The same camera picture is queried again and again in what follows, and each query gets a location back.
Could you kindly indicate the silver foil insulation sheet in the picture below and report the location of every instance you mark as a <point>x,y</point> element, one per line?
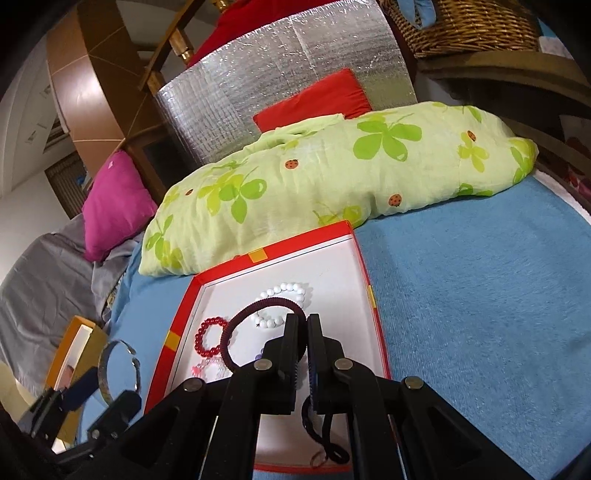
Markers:
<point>258,69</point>

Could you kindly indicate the brown wooden board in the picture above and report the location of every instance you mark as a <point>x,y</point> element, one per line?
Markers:
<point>92,92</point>

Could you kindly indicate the silver bangle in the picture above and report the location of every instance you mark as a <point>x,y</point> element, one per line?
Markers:
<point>104,369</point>

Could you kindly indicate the blue cloth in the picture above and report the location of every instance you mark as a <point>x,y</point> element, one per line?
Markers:
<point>422,11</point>

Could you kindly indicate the red cushion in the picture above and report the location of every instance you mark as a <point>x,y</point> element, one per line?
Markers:
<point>318,106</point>

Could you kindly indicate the green clover print pillow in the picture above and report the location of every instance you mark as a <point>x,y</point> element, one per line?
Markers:
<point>323,175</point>

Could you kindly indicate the wooden chair frame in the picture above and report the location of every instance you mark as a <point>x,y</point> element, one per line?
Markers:
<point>161,50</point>

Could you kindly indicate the red cloth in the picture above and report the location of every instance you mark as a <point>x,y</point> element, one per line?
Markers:
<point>240,23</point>

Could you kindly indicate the magenta cushion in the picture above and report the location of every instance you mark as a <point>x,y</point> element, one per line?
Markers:
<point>115,207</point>

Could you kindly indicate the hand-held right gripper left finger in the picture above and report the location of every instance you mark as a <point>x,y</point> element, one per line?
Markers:
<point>277,383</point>

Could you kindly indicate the orange cardboard box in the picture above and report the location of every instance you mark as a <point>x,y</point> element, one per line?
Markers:
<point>69,334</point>

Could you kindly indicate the grey cloth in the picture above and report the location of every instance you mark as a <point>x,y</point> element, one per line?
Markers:
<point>46,286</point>

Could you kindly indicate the wicker basket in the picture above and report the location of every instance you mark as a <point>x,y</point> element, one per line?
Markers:
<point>461,27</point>

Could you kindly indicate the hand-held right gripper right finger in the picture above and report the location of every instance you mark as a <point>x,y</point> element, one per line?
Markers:
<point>328,383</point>

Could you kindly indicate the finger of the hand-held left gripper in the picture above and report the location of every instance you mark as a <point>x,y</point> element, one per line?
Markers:
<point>117,413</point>
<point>81,390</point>

